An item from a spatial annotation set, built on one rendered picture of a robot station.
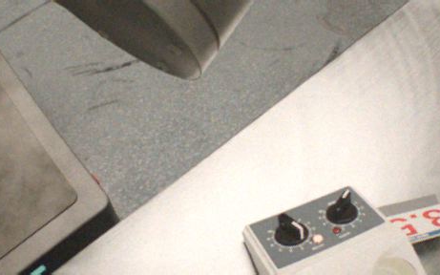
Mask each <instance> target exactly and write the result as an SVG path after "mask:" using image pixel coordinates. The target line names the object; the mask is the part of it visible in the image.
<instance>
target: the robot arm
mask: <svg viewBox="0 0 440 275"><path fill-rule="evenodd" d="M52 1H54V3H56V4H58V5H60V6H61V7H64V8H65V9H66V10H68V11H69V12H71V13H72V14H73V15H74V16H76V17H77V18H78V19H79V20H81V21H82V22H83V23H84V24H86V25H88V27H89V28H92V30H94V31H95V32H97V33H98V34H99V35H100V36H101V37H102V38H106V39H107V40H109V42H111V43H113V44H115V45H116V46H117V47H119V48H120V49H122V50H124V52H126V53H128V54H130V55H131V56H134V57H135V58H137V59H139V60H140V61H142V62H144V63H146V64H147V65H150V66H152V67H154V68H156V69H158V70H160V71H162V72H164V73H166V74H168V75H171V76H176V77H179V78H183V79H188V80H195V79H198V78H200V76H201V75H202V74H203V72H204V71H205V69H206V68H207V66H209V64H210V63H211V61H212V60H213V58H214V57H215V55H216V54H217V52H218V51H219V50H220V48H221V46H222V45H223V44H224V43H225V41H226V40H227V38H228V37H229V35H230V34H231V32H232V31H233V30H234V29H235V28H236V27H237V26H238V23H239V21H241V19H242V17H243V16H244V14H245V13H246V12H247V11H248V10H249V8H250V7H251V6H252V5H253V3H254V0H52Z"/></svg>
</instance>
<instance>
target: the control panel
mask: <svg viewBox="0 0 440 275"><path fill-rule="evenodd" d="M346 190H348V191H349V192H351V203H352V204H355V205H356V208H357V210H358V215H357V217H356V218H355V219H354V220H353V221H352V222H348V223H342V224H336V223H334V222H331V221H330V220H329V219H328V218H327V216H326V209H327V208H328V206H329V205H331V204H333V203H334V202H335V201H337V200H338V199H339V198H340V197H341V195H342V194H343V193H344V192H345V191H346ZM283 213H284V214H288V215H289V217H291V218H292V219H293V220H295V221H296V222H302V223H303V224H304V225H305V226H306V227H307V229H308V237H307V239H306V240H305V241H304V242H303V243H300V244H298V245H293V246H287V245H283V244H279V243H277V241H276V240H275V232H276V230H277V229H278V227H280V226H279V219H278V216H279V215H280V214H282V213H280V214H278V215H275V216H272V217H269V218H267V219H264V220H261V221H258V222H254V223H252V224H250V225H249V226H250V229H251V230H252V232H253V233H254V235H255V237H256V238H257V240H259V242H260V243H261V245H262V247H263V249H265V252H266V254H267V255H268V257H269V258H270V259H271V261H272V262H273V264H274V265H275V266H276V268H277V269H282V268H285V267H287V266H290V265H292V264H295V263H297V262H299V261H302V260H304V259H306V258H308V257H311V256H314V255H316V254H319V253H321V252H323V251H325V250H328V249H329V248H331V247H333V246H336V245H338V244H340V243H343V242H344V241H346V240H349V239H351V238H353V237H356V236H358V235H360V234H362V233H365V232H366V231H368V230H370V229H372V228H374V227H377V226H378V225H381V224H383V223H384V222H386V221H385V219H384V218H381V216H380V215H379V214H378V213H377V212H376V211H375V210H373V208H372V207H371V206H369V205H368V203H367V202H366V201H365V200H364V199H362V198H361V197H360V195H359V194H358V193H356V192H355V191H354V190H353V189H352V188H351V187H350V186H347V187H344V188H341V189H339V190H337V191H334V192H331V193H329V194H327V195H324V196H322V197H319V198H317V199H314V200H313V201H308V202H305V203H303V204H301V205H300V206H297V207H295V208H293V209H290V210H287V211H285V212H283ZM335 227H339V228H340V229H341V230H340V232H339V233H338V234H335V233H333V232H332V229H333V228H335ZM316 236H320V237H322V239H321V240H320V241H318V242H316V241H315V240H314V237H316Z"/></svg>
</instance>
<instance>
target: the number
mask: <svg viewBox="0 0 440 275"><path fill-rule="evenodd" d="M389 221H390V222H391V223H392V224H393V225H394V226H395V227H398V228H401V230H402V229H403V230H404V232H405V234H407V236H409V235H413V236H414V235H419V234H423V233H428V232H430V231H431V230H436V229H440V207H436V208H432V209H428V210H424V211H422V212H418V213H413V214H408V215H405V216H400V217H399V218H395V219H389Z"/></svg>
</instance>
